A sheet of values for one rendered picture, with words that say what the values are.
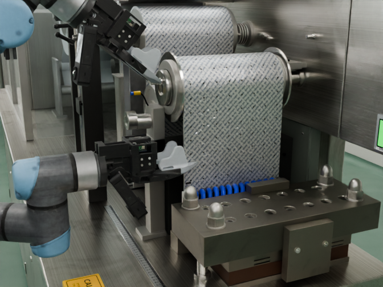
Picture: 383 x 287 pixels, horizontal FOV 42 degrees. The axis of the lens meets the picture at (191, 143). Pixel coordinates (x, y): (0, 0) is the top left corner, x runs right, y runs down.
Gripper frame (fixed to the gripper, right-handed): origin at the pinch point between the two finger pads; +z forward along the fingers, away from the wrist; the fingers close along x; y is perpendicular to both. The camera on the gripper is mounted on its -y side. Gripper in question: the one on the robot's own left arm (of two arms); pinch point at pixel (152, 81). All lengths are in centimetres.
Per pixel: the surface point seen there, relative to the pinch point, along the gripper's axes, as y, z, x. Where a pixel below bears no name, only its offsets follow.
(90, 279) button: -37.6, 8.7, -13.2
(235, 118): 4.4, 18.2, -4.9
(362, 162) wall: 78, 285, 227
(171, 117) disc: -3.4, 8.3, 0.0
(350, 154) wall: 80, 284, 244
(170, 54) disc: 6.5, 0.0, 0.6
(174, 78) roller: 2.8, 2.2, -3.7
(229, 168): -4.9, 24.4, -4.9
